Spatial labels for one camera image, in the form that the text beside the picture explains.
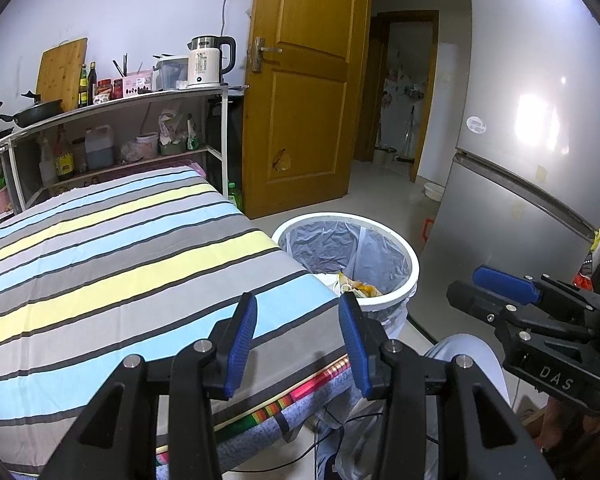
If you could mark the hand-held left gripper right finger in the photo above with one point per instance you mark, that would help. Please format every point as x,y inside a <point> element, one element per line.
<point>354,345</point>

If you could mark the white electric kettle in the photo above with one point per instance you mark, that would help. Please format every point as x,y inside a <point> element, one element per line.
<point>205,65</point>

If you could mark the yellow label bottle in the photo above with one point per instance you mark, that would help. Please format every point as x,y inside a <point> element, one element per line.
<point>64,157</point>

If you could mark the wooden door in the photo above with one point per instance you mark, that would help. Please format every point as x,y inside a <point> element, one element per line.
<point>305,110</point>

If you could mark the small red sauce jar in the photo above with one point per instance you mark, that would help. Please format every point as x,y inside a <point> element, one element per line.
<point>117,89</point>

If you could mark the dark oil jug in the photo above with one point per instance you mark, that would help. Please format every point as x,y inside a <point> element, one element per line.
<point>99,152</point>

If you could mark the dark wooden door frame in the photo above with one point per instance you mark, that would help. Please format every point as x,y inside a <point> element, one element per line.
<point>427,100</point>

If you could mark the blue-grey blanket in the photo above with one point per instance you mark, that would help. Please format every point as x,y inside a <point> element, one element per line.
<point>260,430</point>

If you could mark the white round trash bin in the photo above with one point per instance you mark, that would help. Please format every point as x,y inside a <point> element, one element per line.
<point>412,270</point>

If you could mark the black frying pan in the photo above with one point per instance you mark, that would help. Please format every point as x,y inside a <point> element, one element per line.
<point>37,112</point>

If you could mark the green plastic bottle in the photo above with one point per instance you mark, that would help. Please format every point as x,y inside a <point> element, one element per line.
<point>235,197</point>

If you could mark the colourful bags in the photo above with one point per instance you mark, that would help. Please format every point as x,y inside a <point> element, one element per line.
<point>597,255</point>

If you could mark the white basin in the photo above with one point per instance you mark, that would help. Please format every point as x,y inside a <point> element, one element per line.
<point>433,191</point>

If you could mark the small white bucket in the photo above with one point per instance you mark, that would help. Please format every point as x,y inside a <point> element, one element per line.
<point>147,146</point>

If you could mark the silver refrigerator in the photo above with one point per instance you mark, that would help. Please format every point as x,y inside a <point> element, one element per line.
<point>520,135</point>

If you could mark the dark chopsticks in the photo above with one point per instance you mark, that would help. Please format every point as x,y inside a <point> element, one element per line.
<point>125,62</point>

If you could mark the wooden cutting board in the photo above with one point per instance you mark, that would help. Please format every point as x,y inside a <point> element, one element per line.
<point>60,72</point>

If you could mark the rainbow striped blanket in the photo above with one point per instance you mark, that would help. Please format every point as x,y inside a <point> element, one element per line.
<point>300,387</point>

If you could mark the person's leg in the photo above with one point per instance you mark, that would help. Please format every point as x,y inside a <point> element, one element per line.
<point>470,360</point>

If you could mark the white shelf unit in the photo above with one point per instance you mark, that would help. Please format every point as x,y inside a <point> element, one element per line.
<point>130,105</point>

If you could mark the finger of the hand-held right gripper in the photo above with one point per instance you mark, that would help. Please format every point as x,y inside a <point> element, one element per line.
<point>475,302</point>
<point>502,282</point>

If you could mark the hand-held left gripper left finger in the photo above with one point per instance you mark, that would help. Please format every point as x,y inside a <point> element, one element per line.
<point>240,345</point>

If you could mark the clear plastic bin liner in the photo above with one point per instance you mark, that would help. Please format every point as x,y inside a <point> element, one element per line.
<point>330,245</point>

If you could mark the striped table cloth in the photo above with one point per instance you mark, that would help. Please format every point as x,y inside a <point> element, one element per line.
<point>130,260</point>

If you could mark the crumpled plastic bags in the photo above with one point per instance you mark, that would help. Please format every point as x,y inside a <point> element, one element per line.
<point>175,132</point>

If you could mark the yellow snack packet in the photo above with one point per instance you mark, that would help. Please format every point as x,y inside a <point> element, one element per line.
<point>365,290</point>

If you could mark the clear water filter pitcher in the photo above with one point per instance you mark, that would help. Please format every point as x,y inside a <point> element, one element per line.
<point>172,72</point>

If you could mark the dark sauce bottle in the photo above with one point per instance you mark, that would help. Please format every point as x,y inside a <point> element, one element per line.
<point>92,87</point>
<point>83,90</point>

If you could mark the pink chopstick holder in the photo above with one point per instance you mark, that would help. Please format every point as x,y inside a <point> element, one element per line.
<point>137,85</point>

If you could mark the white plastic bottle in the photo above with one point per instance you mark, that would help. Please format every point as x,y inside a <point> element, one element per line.
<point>47,165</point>

